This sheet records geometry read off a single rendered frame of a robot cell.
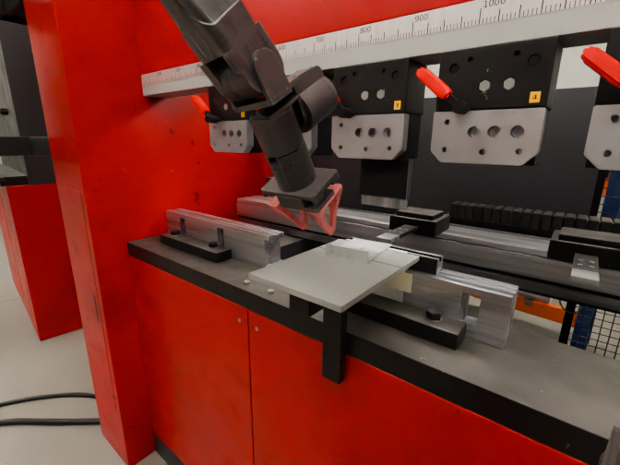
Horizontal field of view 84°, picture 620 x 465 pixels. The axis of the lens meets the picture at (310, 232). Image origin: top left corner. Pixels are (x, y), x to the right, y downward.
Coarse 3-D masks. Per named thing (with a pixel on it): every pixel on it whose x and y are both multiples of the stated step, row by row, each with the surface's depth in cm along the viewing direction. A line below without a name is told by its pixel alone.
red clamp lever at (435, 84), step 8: (424, 72) 51; (432, 72) 52; (424, 80) 51; (432, 80) 50; (440, 80) 50; (432, 88) 51; (440, 88) 50; (448, 88) 50; (440, 96) 50; (448, 96) 50; (456, 104) 49; (464, 104) 48; (456, 112) 49; (464, 112) 50
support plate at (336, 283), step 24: (336, 240) 73; (288, 264) 59; (312, 264) 59; (336, 264) 59; (360, 264) 59; (384, 264) 59; (408, 264) 60; (288, 288) 50; (312, 288) 49; (336, 288) 50; (360, 288) 50
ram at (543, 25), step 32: (256, 0) 73; (288, 0) 68; (320, 0) 64; (352, 0) 60; (384, 0) 57; (416, 0) 53; (448, 0) 51; (160, 32) 97; (288, 32) 70; (320, 32) 65; (448, 32) 52; (480, 32) 49; (512, 32) 47; (544, 32) 45; (576, 32) 43; (608, 32) 42; (160, 64) 101; (288, 64) 71; (320, 64) 67; (352, 64) 62; (160, 96) 110
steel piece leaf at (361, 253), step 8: (328, 248) 63; (336, 248) 62; (344, 248) 61; (352, 248) 61; (360, 248) 67; (368, 248) 67; (376, 248) 67; (384, 248) 67; (336, 256) 63; (344, 256) 62; (352, 256) 61; (360, 256) 60; (368, 256) 63
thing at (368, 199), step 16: (368, 160) 67; (384, 160) 65; (400, 160) 63; (368, 176) 68; (384, 176) 66; (400, 176) 64; (368, 192) 69; (384, 192) 67; (400, 192) 65; (400, 208) 66
